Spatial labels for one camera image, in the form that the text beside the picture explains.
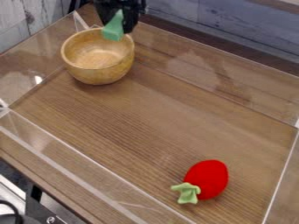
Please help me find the brown wooden bowl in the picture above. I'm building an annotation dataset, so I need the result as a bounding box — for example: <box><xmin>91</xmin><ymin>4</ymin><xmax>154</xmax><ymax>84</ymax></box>
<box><xmin>60</xmin><ymin>28</ymin><xmax>135</xmax><ymax>85</ymax></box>

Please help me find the clear acrylic tray wall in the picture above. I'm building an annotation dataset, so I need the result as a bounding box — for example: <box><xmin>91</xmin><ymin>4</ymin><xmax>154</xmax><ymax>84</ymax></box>
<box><xmin>0</xmin><ymin>101</ymin><xmax>195</xmax><ymax>224</ymax></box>

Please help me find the red plush strawberry toy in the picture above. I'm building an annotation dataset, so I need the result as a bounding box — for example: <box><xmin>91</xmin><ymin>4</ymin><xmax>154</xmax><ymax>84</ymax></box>
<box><xmin>171</xmin><ymin>160</ymin><xmax>230</xmax><ymax>204</ymax></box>

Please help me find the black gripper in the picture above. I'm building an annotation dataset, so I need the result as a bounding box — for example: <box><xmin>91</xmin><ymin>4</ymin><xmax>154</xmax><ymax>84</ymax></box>
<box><xmin>94</xmin><ymin>0</ymin><xmax>147</xmax><ymax>33</ymax></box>

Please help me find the black cable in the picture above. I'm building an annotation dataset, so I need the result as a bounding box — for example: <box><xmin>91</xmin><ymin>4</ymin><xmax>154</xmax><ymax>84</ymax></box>
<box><xmin>0</xmin><ymin>199</ymin><xmax>24</xmax><ymax>224</ymax></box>

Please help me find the green rectangular block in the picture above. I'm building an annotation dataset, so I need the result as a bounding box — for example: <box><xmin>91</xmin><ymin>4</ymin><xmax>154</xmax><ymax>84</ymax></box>
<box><xmin>102</xmin><ymin>10</ymin><xmax>125</xmax><ymax>41</ymax></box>

